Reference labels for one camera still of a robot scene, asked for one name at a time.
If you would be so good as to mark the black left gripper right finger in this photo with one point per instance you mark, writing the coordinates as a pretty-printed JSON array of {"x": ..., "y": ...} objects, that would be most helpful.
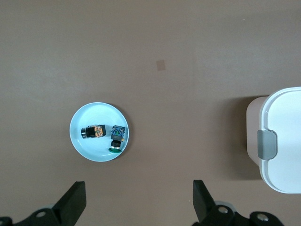
[{"x": 207, "y": 212}]

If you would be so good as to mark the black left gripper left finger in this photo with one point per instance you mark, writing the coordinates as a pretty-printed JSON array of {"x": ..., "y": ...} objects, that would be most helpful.
[{"x": 63, "y": 212}]

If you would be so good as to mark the white lidded lunch box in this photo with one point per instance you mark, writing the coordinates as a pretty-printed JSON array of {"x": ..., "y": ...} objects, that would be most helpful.
[{"x": 287, "y": 129}]

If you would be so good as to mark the green and blue push-button switch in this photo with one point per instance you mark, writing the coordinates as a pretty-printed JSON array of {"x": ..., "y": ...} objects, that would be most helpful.
[{"x": 116, "y": 134}]

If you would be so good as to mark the orange push-button switch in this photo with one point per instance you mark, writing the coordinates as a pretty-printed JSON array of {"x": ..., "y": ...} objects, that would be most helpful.
[{"x": 94, "y": 131}]

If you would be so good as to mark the brown tape patch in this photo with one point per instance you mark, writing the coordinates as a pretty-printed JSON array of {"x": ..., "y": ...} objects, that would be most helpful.
[{"x": 160, "y": 65}]

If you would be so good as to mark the light blue round plate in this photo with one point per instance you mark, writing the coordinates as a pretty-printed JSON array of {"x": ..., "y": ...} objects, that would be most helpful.
[{"x": 98, "y": 113}]

